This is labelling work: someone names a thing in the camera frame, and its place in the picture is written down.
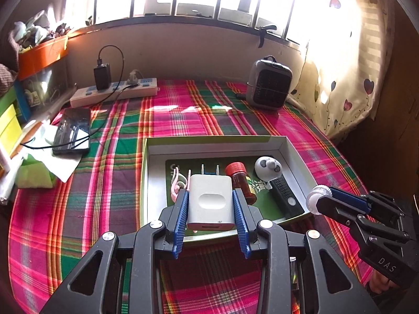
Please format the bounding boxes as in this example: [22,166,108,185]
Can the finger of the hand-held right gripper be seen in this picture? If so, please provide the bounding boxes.
[329,186,399,217]
[316,195,410,237]

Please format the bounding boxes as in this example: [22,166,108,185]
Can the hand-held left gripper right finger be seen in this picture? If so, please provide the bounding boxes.
[231,189,382,314]

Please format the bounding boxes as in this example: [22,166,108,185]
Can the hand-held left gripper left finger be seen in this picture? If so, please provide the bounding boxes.
[39,188,191,314]

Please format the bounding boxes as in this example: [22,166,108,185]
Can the small clear white-capped bottle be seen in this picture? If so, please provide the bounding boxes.
[306,184,333,216]

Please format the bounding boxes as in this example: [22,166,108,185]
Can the white charger plug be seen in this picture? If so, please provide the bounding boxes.
[186,163,236,233]

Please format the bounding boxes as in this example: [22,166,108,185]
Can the brown bottle with red cap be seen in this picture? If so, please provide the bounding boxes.
[225,161,259,205]

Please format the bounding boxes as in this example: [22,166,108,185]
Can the black textured device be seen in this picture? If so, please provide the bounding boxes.
[269,176,305,219]

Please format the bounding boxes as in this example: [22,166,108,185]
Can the green cardboard box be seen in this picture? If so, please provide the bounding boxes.
[140,134,320,246]

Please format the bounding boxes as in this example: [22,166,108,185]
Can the person's right hand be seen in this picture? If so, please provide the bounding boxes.
[368,267,405,297]

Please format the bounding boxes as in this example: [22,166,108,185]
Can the panda toy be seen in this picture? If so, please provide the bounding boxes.
[254,156,283,183]

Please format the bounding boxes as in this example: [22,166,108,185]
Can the plaid blanket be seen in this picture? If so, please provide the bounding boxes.
[8,79,377,314]

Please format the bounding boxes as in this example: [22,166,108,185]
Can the heart print curtain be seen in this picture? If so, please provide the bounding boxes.
[287,0,394,140]

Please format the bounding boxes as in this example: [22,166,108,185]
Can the white paper sheet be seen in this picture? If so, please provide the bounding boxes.
[32,124,84,183]

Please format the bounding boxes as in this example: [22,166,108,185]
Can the grey portable heater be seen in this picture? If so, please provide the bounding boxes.
[245,55,293,110]

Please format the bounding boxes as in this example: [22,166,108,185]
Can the white power strip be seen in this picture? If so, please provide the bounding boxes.
[70,76,158,108]

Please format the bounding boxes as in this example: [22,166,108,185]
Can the black smartphone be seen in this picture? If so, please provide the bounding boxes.
[52,107,92,155]

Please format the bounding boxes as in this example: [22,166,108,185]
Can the green cloth pouch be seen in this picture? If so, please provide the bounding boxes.
[16,156,56,189]

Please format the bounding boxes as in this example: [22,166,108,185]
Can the black power adapter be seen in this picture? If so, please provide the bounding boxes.
[93,63,112,91]

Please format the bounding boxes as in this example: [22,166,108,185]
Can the white tube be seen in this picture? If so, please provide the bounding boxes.
[0,143,14,175]

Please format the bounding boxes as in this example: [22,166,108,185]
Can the clear plastic container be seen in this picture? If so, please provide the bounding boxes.
[19,60,71,119]

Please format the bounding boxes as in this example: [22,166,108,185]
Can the yellow green box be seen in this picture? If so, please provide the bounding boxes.
[0,85,27,158]

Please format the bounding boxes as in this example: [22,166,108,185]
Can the orange box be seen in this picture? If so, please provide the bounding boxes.
[18,34,69,81]

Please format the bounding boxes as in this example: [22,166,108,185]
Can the brown cloth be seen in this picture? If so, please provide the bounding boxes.
[0,63,20,89]

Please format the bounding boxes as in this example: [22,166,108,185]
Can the pile of clutter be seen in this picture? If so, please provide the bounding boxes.
[8,9,71,52]

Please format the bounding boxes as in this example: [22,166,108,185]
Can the black charging cable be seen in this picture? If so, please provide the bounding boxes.
[20,45,125,151]

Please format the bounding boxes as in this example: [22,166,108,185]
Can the black strap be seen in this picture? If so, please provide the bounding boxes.
[257,24,277,50]

